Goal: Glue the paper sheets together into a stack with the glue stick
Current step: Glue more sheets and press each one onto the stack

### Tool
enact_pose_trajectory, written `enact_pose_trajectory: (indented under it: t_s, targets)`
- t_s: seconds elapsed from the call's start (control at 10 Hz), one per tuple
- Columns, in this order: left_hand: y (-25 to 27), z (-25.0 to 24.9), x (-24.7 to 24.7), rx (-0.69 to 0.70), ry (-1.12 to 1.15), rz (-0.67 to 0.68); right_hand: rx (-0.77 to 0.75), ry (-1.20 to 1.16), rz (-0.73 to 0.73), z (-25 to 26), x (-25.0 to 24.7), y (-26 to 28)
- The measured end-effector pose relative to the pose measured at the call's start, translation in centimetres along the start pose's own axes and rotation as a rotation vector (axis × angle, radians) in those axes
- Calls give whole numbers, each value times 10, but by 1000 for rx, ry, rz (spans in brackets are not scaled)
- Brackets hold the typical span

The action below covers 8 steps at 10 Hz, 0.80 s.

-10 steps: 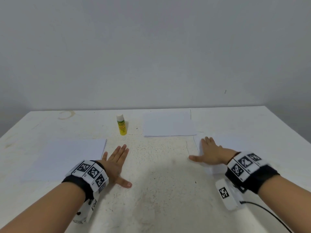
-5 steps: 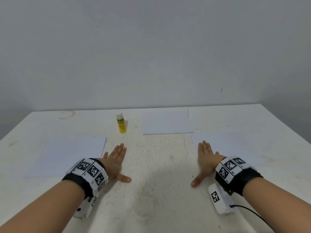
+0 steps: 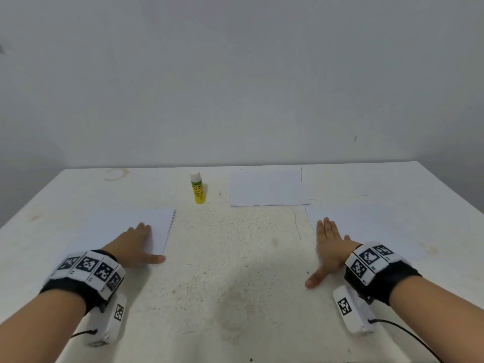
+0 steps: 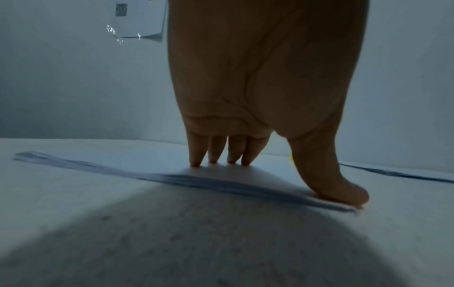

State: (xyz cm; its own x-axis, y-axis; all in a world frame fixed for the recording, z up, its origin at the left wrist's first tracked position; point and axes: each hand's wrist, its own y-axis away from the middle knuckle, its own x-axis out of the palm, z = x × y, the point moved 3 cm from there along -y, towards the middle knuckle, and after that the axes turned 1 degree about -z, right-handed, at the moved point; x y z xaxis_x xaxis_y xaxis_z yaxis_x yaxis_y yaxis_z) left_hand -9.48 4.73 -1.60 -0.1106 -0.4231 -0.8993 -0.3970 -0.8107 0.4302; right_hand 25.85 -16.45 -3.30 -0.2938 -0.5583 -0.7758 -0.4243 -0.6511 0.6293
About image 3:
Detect black marker wristband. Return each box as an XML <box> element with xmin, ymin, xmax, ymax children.
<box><xmin>343</xmin><ymin>241</ymin><xmax>424</xmax><ymax>307</ymax></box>
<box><xmin>41</xmin><ymin>249</ymin><xmax>127</xmax><ymax>315</ymax></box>

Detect stack of white paper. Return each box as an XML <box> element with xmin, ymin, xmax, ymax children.
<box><xmin>74</xmin><ymin>206</ymin><xmax>178</xmax><ymax>259</ymax></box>
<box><xmin>306</xmin><ymin>203</ymin><xmax>430</xmax><ymax>262</ymax></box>

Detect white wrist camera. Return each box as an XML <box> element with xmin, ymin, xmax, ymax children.
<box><xmin>81</xmin><ymin>292</ymin><xmax>129</xmax><ymax>348</ymax></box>
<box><xmin>332</xmin><ymin>283</ymin><xmax>378</xmax><ymax>336</ymax></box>

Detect yellow glue stick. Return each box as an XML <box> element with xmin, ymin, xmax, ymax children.
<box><xmin>190</xmin><ymin>172</ymin><xmax>207</xmax><ymax>206</ymax></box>

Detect glued white paper sheet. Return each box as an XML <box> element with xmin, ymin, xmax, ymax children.
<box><xmin>228</xmin><ymin>166</ymin><xmax>312</xmax><ymax>209</ymax></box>

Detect person's right hand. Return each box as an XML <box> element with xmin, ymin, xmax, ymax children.
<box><xmin>304</xmin><ymin>217</ymin><xmax>363</xmax><ymax>290</ymax></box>

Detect person's left hand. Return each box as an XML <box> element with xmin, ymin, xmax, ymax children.
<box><xmin>100</xmin><ymin>222</ymin><xmax>167</xmax><ymax>269</ymax></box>

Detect person's left forearm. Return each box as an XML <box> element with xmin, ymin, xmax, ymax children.
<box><xmin>0</xmin><ymin>289</ymin><xmax>89</xmax><ymax>363</ymax></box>

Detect black cable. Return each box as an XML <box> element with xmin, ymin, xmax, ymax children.
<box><xmin>70</xmin><ymin>326</ymin><xmax>100</xmax><ymax>339</ymax></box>
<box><xmin>370</xmin><ymin>317</ymin><xmax>444</xmax><ymax>363</ymax></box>

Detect person's right forearm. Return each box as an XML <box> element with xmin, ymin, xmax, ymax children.
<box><xmin>389</xmin><ymin>275</ymin><xmax>484</xmax><ymax>363</ymax></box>

